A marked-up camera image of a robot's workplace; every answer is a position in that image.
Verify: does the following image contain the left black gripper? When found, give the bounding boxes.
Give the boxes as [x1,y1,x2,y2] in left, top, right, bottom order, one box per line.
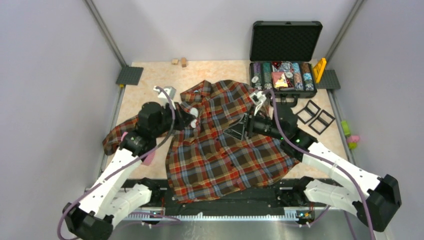
[152,101,196,138]

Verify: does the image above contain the silver brooch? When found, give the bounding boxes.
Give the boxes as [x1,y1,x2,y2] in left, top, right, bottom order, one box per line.
[190,120,197,128]

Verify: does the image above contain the plaid flannel shirt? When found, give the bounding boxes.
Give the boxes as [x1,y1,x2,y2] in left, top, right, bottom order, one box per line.
[102,79,299,204]

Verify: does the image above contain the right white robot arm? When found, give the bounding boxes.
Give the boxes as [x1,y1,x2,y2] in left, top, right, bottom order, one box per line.
[224,103,402,233]

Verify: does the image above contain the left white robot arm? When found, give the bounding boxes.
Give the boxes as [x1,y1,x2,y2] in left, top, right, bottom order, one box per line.
[57,86,199,240]

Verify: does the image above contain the black brooch display tray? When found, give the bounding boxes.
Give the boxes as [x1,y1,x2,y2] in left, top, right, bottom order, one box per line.
[295,100,336,135]

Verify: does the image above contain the pink metronome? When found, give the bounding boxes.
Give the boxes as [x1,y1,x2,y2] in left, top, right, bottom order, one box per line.
[142,152,155,166]

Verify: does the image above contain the wooden block right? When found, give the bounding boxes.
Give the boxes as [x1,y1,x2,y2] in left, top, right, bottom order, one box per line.
[180,57,188,68]

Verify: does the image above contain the left grey baseplate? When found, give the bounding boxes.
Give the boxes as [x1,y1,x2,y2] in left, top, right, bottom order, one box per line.
[115,66,144,86]

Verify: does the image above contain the grey baseplate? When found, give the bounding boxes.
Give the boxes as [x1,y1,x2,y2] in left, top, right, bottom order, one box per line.
[315,69,341,90]
[115,66,144,86]

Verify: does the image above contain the black poker chip case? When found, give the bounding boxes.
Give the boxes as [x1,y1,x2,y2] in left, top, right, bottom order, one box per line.
[249,20,323,107]

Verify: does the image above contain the yellow plastic toy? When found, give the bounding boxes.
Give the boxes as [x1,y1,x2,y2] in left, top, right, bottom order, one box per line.
[312,57,327,84]

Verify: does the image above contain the right grey baseplate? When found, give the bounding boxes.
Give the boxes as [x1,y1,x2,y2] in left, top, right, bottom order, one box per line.
[315,69,341,90]

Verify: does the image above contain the green pink toy pieces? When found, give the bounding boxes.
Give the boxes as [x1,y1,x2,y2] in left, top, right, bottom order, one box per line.
[340,120,360,150]

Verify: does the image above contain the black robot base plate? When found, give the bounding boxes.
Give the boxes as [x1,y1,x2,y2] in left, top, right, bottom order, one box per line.
[136,178,324,219]

